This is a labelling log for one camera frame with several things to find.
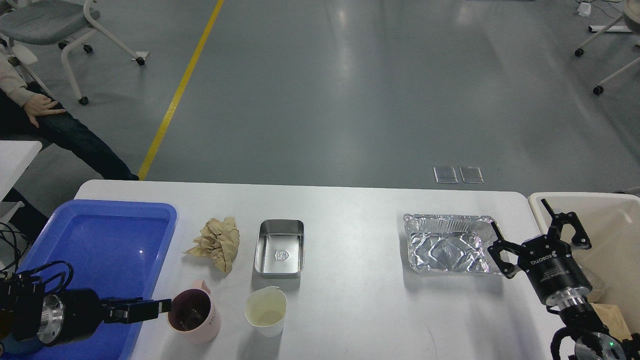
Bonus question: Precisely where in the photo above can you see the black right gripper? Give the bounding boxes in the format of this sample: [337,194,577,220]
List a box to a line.
[487,198,593,307]

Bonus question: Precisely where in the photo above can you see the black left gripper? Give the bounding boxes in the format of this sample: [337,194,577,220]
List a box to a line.
[50,288,172,346]

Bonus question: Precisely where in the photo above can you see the pink HOME mug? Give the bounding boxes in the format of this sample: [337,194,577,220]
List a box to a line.
[167,280,222,344]

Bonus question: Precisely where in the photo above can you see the rectangular metal tin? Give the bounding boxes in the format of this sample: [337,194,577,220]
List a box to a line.
[254,219,306,280]

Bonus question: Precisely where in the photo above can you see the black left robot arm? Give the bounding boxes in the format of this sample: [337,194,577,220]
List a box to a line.
[0,260,172,347]

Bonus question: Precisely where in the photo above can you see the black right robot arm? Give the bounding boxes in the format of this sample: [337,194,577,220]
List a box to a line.
[487,198,639,360]

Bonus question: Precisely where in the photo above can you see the person's hand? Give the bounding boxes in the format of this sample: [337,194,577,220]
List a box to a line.
[22,94,67,128]

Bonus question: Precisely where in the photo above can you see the blue plastic tray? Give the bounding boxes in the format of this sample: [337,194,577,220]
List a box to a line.
[1,199,178,360]

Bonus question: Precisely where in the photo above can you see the beige plastic bin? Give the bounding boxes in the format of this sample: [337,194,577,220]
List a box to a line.
[528,192,640,333]

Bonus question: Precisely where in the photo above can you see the brown paper bag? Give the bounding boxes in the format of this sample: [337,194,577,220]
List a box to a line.
[590,303,633,342]

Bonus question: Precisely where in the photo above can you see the clear floor marker right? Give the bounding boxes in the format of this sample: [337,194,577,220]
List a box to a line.
[459,166,485,184]

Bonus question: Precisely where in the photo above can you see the aluminium foil tray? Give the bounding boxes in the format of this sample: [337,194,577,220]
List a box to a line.
[402,213,502,276]

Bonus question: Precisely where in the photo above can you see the crumpled brown paper napkin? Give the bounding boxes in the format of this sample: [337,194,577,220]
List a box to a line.
[184,216,240,274]

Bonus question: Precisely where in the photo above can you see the white paper cup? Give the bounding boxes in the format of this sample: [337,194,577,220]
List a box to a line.
[243,285,287,338]

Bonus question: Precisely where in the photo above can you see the white side table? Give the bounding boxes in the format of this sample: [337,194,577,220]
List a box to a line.
[0,140,42,199]

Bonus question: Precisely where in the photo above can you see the seated person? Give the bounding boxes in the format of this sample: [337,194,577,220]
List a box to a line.
[0,50,141,181]

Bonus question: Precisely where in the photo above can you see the white chair base right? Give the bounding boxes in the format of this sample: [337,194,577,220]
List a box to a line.
[574,0,640,96]

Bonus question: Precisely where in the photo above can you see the grey office chair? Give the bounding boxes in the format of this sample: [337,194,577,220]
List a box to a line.
[0,0,149,106]

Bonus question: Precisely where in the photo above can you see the black cables at left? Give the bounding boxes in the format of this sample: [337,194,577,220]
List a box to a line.
[0,220,23,273]

